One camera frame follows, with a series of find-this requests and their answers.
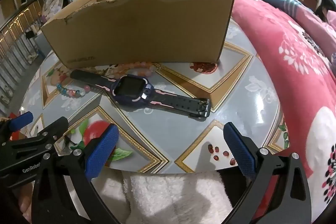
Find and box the floral cloth bundle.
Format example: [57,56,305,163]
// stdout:
[43,0,65,22]

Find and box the dark blue smartwatch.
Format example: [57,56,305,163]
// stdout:
[70,69,211,119]

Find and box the person's left hand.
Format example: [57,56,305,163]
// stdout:
[12,179,36,216]

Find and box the pink floral blanket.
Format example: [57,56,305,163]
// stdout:
[228,0,336,224]

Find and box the fruit print tablecloth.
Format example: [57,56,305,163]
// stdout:
[18,17,290,174]

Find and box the white fleece garment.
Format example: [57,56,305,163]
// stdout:
[100,169,237,224]

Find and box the brown cardboard box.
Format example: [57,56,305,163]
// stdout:
[41,0,235,68]

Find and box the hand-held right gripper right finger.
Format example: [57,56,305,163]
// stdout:
[223,122,313,224]

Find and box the pink bead bracelet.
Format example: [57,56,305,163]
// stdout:
[113,61,157,78]

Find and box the metal railing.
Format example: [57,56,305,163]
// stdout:
[0,0,57,111]

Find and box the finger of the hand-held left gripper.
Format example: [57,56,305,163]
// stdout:
[0,116,70,161]
[0,112,34,135]

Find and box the multicoloured bead bracelet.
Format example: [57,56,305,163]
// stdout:
[56,84,91,98]

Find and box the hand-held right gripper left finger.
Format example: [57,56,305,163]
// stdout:
[31,123,120,224]

